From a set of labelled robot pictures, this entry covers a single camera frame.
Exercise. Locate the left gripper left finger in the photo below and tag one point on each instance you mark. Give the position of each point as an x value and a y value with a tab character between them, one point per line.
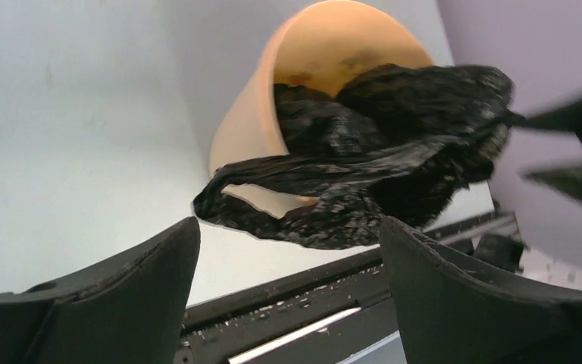
127	308

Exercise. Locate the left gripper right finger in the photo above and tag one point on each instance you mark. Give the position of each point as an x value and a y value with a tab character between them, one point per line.
454	308

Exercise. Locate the black plastic trash bag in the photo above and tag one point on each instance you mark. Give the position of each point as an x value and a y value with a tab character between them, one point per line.
393	141

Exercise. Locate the yellow plastic trash bin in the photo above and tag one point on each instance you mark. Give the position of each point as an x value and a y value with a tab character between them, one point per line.
323	46

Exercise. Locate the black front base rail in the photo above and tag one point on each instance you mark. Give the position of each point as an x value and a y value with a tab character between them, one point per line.
326	314

